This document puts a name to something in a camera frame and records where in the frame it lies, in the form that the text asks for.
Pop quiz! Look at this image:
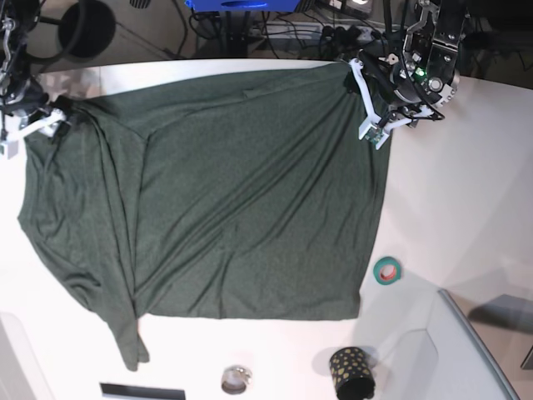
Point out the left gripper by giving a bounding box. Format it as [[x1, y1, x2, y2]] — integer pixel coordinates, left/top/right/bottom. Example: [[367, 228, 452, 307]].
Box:
[[360, 50, 406, 109]]

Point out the dark green t-shirt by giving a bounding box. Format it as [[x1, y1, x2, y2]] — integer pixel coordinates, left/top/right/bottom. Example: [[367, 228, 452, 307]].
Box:
[[18, 63, 390, 371]]

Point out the green tape roll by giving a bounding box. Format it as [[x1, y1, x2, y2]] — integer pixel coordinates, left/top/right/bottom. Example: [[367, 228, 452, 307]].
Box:
[[372, 257, 402, 286]]

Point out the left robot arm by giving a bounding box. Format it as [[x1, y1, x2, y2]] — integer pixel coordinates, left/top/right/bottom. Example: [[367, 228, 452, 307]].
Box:
[[357, 1, 469, 122]]

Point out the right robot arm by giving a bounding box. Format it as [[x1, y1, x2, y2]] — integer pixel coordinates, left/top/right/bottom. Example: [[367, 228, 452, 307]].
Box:
[[1, 1, 49, 116]]

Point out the blue plastic box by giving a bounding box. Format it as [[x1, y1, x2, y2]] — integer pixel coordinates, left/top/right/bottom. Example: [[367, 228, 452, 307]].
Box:
[[184, 0, 300, 13]]

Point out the round black stand base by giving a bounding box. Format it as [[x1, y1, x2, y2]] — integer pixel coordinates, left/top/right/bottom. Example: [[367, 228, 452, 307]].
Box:
[[57, 1, 117, 59]]

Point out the black gold-dotted cup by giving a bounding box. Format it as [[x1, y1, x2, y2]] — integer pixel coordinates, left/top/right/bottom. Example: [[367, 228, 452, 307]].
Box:
[[329, 347, 376, 400]]

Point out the silver tape roll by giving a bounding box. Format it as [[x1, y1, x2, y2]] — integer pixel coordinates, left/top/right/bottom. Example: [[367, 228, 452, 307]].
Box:
[[221, 365, 252, 395]]

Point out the white slotted tray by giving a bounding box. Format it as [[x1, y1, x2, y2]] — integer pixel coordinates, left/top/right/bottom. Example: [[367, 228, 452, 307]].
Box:
[[100, 382, 186, 400]]

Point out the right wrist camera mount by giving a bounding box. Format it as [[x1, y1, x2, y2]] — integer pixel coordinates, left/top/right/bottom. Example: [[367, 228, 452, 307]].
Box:
[[1, 108, 67, 160]]

